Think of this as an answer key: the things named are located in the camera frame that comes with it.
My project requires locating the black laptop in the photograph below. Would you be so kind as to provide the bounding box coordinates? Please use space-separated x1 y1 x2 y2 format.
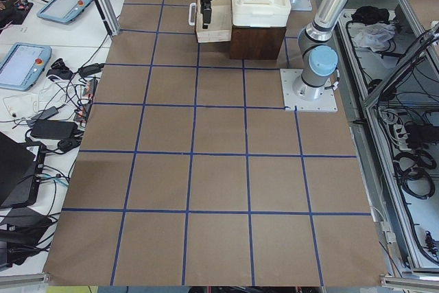
1 133 46 209

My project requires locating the dark brown wooden cabinet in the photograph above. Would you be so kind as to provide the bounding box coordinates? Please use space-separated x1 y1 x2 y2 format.
229 25 287 60

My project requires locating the blue teach pendant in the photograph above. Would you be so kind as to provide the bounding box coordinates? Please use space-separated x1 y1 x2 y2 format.
1 43 52 91
36 0 93 24

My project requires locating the black power adapter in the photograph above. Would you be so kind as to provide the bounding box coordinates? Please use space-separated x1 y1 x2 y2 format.
30 120 78 140

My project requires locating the white crumpled cloth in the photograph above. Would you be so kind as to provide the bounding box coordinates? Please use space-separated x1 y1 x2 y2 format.
353 23 396 52

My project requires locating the blue teach pendant near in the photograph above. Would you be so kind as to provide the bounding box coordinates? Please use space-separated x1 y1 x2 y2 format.
1 43 52 91

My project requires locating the white drawer handle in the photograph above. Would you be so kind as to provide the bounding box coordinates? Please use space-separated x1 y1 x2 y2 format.
188 3 197 26

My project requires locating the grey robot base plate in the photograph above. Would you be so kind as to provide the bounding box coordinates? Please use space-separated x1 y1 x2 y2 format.
280 69 337 113

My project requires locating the blue teach pendant far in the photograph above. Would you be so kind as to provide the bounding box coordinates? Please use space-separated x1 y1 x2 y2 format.
36 0 93 24

